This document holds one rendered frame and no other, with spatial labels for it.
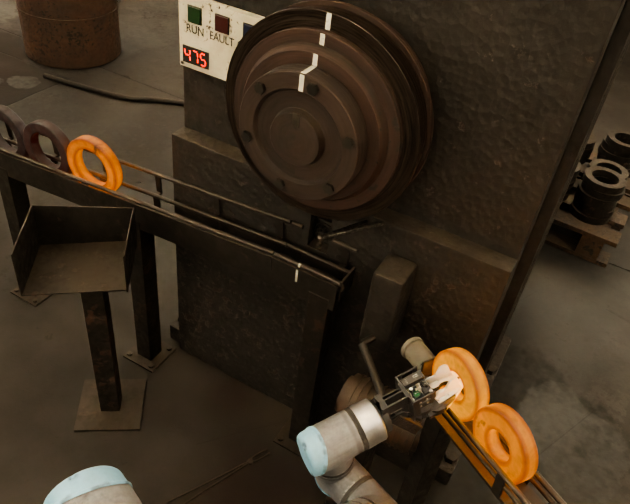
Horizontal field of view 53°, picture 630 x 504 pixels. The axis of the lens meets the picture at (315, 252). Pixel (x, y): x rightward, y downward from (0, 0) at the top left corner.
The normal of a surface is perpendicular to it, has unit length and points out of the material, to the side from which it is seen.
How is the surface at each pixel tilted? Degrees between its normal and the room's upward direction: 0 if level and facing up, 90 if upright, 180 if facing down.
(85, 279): 5
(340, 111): 90
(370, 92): 52
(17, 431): 0
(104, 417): 0
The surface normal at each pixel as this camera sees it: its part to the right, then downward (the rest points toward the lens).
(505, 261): 0.11, -0.77
